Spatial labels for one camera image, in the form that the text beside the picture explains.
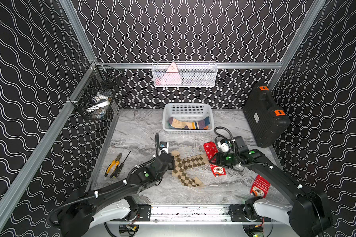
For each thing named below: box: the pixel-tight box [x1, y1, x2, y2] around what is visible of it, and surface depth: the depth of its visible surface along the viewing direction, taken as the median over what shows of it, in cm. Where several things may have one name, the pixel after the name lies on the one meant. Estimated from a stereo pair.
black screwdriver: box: [113, 150, 132, 178], surface depth 90 cm
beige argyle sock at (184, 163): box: [170, 150, 210, 170], surface depth 94 cm
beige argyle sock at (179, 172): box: [171, 150, 206, 188], surface depth 83 cm
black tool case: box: [242, 82, 291, 149], surface depth 92 cm
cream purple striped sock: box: [167, 116, 211, 130], surface depth 109 cm
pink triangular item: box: [160, 62, 182, 85], surface depth 92 cm
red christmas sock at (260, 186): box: [250, 174, 271, 198], surface depth 83 cm
